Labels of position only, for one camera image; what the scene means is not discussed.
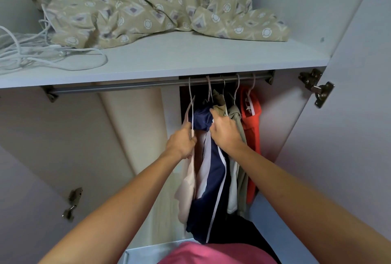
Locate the person's left hand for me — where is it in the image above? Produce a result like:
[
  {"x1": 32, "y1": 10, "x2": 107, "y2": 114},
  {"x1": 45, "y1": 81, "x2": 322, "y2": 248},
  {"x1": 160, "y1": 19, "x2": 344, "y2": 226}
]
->
[{"x1": 165, "y1": 121, "x2": 198, "y2": 161}]

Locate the person's right hand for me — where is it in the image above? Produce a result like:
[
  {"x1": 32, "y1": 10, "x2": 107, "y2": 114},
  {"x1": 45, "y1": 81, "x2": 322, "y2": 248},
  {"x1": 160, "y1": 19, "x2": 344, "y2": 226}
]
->
[{"x1": 209, "y1": 109, "x2": 247, "y2": 154}]

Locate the navy jacket with white stripes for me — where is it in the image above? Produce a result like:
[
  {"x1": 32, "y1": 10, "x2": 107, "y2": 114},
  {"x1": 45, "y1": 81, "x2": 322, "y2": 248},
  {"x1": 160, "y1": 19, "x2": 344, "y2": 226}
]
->
[{"x1": 186, "y1": 106, "x2": 231, "y2": 244}]

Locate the person's right forearm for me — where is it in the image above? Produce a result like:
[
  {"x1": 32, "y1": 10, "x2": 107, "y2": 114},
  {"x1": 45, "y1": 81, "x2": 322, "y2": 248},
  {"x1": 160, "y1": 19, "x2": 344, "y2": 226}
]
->
[{"x1": 227, "y1": 143, "x2": 391, "y2": 264}]

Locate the person's left forearm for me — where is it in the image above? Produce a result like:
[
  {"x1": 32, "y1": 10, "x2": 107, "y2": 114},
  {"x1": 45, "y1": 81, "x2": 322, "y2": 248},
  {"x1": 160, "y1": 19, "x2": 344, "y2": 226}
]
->
[{"x1": 38, "y1": 150, "x2": 184, "y2": 264}]

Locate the khaki garment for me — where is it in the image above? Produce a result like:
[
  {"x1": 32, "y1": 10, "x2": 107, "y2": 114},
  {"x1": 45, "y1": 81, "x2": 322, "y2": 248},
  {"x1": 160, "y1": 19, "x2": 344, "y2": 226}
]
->
[{"x1": 211, "y1": 90, "x2": 228, "y2": 118}]

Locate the red-orange shirt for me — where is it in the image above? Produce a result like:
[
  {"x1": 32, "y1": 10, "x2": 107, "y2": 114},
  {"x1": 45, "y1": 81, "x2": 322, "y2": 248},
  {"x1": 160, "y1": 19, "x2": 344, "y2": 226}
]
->
[{"x1": 240, "y1": 86, "x2": 262, "y2": 205}]

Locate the cream garment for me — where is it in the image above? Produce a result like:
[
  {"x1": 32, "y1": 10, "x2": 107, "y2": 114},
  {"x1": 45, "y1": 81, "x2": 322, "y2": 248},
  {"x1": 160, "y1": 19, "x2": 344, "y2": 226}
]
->
[{"x1": 174, "y1": 129, "x2": 198, "y2": 224}]

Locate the grey-green garment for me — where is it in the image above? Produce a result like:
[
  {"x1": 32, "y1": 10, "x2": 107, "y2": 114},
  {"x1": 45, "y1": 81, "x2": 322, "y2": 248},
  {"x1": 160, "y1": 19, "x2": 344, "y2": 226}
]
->
[{"x1": 227, "y1": 105, "x2": 250, "y2": 217}]

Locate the white wardrobe shelf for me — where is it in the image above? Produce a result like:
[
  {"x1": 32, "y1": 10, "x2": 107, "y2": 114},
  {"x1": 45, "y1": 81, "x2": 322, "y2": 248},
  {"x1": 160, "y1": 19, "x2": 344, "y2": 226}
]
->
[{"x1": 0, "y1": 30, "x2": 331, "y2": 89}]

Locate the metal closet rod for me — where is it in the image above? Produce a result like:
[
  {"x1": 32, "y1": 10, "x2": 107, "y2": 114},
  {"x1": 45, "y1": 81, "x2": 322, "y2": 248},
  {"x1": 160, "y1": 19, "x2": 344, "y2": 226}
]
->
[{"x1": 50, "y1": 73, "x2": 273, "y2": 95}]

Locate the metal door hinge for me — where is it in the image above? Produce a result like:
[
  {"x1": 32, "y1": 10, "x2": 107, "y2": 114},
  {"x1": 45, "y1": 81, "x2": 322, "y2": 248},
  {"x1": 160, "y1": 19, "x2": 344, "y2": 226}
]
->
[
  {"x1": 298, "y1": 68, "x2": 335, "y2": 109},
  {"x1": 62, "y1": 187, "x2": 83, "y2": 222}
]

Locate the pink shirt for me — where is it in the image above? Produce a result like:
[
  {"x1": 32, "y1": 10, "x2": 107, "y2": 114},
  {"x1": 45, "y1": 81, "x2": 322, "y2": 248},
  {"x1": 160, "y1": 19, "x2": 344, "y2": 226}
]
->
[{"x1": 157, "y1": 241, "x2": 278, "y2": 264}]

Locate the white wardrobe door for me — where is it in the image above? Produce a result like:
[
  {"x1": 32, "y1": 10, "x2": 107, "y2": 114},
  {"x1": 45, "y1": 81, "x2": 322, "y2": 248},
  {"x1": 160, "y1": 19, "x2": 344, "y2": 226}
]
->
[
  {"x1": 273, "y1": 0, "x2": 391, "y2": 243},
  {"x1": 0, "y1": 145, "x2": 92, "y2": 264}
]

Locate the beige patterned bedsheet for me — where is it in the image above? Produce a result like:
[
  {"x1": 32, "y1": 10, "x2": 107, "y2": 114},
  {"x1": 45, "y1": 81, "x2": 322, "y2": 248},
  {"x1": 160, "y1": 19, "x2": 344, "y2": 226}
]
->
[{"x1": 24, "y1": 0, "x2": 290, "y2": 49}]

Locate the white cord bundle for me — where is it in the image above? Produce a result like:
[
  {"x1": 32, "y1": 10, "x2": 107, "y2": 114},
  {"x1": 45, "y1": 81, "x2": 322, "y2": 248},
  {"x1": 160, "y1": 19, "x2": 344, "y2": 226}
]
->
[{"x1": 0, "y1": 4, "x2": 109, "y2": 75}]

